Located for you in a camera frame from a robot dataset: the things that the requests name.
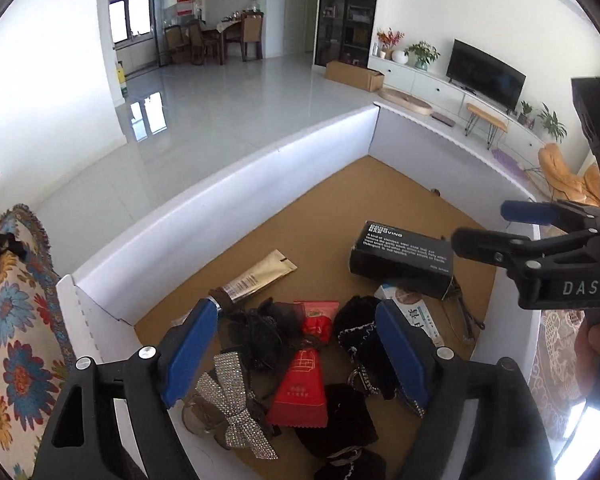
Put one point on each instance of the brown frame glasses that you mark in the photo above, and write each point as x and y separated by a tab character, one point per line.
471	325

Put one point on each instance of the floral sofa cushion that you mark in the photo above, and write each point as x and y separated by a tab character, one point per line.
35	351

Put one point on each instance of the black glass display cabinet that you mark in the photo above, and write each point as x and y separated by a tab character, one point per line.
344	31

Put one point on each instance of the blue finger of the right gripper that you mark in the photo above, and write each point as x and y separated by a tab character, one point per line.
496	247
535	212

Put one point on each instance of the white tv cabinet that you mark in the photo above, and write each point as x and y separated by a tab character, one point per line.
518	141

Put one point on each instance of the dining table with chairs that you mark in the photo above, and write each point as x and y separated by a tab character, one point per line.
196	44

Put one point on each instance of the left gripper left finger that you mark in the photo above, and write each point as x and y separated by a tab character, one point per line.
183	347

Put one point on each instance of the black rectangular box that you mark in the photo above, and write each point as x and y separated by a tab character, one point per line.
404	259

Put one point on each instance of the black feather hair claw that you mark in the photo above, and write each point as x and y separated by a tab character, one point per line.
265	337

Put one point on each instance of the black fluffy pouch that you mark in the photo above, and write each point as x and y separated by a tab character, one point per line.
371	427

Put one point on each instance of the white cardboard storage box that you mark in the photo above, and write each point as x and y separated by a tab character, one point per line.
112	291

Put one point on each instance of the black television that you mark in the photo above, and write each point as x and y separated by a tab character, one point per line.
482	73

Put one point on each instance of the white blue ointment box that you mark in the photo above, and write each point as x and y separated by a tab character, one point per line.
414	308

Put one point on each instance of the cardboard box on floor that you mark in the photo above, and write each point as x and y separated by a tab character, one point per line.
354	76

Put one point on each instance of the gold silver cosmetic tube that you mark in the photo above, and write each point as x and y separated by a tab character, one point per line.
231	296

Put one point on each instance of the orange rocking chair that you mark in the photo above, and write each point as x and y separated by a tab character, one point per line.
563	184

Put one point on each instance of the person's right hand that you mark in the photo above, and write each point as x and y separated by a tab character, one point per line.
588	340

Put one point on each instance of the rhinestone bow hair clip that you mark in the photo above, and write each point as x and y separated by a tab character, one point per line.
223	407

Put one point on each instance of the wooden side stool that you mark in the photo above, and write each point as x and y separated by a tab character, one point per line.
496	127

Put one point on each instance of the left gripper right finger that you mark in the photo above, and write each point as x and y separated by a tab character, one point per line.
409	350

